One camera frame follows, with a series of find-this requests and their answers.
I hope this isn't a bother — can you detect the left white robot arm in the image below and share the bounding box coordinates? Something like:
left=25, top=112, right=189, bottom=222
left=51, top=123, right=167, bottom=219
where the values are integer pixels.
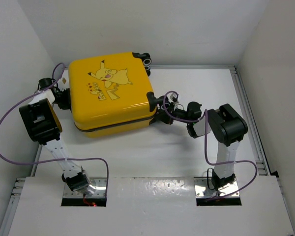
left=19, top=78, right=96, bottom=196

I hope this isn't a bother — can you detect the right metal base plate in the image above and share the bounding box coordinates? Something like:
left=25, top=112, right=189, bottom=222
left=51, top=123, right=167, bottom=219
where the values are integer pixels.
left=194, top=177, right=240, bottom=199

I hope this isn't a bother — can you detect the yellow suitcase with dark lining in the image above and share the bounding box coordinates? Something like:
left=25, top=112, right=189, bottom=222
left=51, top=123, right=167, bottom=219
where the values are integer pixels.
left=68, top=52, right=158, bottom=137

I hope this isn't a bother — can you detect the metal base plate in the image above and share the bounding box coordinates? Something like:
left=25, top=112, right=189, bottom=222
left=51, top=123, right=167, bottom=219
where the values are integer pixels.
left=194, top=177, right=240, bottom=199
left=62, top=177, right=107, bottom=199

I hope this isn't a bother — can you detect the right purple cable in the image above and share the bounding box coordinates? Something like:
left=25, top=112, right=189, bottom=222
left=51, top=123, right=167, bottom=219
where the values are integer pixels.
left=163, top=91, right=258, bottom=201

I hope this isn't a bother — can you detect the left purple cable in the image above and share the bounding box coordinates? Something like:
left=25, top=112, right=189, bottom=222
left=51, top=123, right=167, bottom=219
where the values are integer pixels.
left=0, top=62, right=110, bottom=191

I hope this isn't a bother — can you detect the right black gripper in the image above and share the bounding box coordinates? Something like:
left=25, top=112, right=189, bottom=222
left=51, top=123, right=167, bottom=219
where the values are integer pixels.
left=155, top=102, right=192, bottom=125

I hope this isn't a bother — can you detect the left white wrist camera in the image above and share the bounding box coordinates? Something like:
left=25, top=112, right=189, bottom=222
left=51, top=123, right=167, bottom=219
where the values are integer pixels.
left=170, top=92, right=179, bottom=110

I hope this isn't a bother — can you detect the purple cable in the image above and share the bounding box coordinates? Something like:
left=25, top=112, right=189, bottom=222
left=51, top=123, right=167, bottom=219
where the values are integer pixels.
left=163, top=91, right=258, bottom=201
left=0, top=62, right=110, bottom=191

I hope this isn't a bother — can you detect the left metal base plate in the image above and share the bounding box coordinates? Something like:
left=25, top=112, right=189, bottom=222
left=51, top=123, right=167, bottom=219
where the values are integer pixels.
left=62, top=177, right=107, bottom=199

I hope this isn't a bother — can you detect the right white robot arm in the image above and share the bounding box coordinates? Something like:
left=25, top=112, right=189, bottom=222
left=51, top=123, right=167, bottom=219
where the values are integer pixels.
left=152, top=98, right=248, bottom=190

